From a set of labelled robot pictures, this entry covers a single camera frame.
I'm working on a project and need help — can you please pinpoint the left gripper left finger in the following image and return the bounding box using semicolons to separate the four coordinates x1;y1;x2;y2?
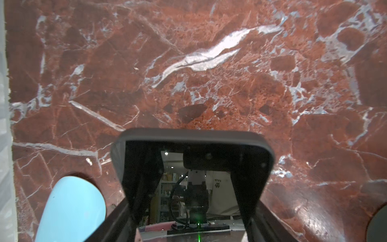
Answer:
86;199;136;242

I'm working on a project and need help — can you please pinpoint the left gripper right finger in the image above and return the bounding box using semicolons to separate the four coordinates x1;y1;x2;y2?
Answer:
246;201;297;242

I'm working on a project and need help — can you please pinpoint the black phone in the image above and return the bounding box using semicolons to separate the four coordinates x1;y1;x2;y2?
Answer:
110;128;275;229

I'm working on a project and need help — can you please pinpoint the dark grey round phone stand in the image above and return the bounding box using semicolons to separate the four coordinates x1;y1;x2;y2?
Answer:
366;205;387;242

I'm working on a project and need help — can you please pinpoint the light blue toy shovel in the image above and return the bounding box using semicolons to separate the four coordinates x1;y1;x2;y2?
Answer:
35;176;106;242

